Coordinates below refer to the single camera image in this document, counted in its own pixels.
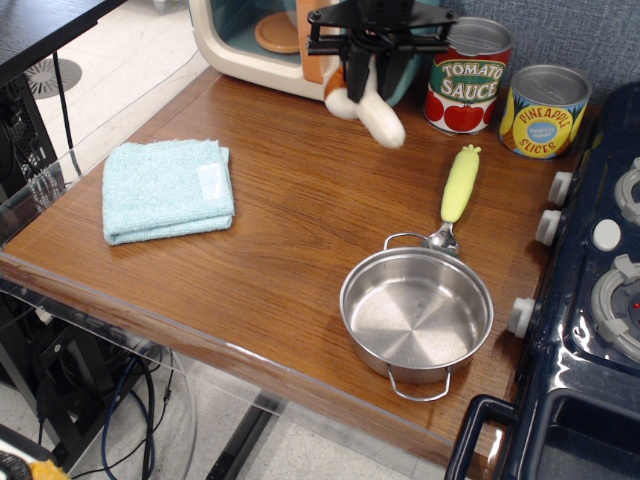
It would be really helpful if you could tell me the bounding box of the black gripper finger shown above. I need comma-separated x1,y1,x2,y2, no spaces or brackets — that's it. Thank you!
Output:
343,46,373,103
375,47,413,98

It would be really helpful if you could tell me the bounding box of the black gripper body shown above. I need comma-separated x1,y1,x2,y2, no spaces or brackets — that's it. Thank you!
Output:
306,1,459,56

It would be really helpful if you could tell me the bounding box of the plush mushroom toy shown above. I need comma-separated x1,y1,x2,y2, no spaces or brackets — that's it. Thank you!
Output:
324,60,406,149

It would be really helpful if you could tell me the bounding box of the small steel pot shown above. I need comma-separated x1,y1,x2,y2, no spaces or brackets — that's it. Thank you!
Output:
339,235,494,403

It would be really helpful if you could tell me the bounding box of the tomato sauce can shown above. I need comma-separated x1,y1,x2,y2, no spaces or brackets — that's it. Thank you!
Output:
424,16,513,134

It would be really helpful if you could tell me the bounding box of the toy microwave oven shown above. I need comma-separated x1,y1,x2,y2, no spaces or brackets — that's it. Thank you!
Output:
188,1,435,101

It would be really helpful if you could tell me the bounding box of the pineapple slices can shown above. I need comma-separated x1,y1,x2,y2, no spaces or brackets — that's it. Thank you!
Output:
499,64,592,160

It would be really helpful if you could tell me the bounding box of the light blue folded towel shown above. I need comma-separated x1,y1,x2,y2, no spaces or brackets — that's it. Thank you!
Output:
102,140,235,246

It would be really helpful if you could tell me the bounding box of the black side desk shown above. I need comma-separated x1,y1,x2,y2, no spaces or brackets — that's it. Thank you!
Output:
1,0,124,85

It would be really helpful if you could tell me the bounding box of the black table leg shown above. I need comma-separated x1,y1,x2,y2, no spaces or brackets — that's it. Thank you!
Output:
205,406,274,480

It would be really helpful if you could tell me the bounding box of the dark blue toy stove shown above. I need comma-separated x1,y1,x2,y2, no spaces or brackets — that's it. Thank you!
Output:
446,83,639,479

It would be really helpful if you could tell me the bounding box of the black cable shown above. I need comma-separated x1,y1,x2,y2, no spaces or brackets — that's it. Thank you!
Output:
74,349,176,480

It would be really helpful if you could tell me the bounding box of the blue cable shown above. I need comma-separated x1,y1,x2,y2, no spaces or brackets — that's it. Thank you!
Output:
101,357,156,480

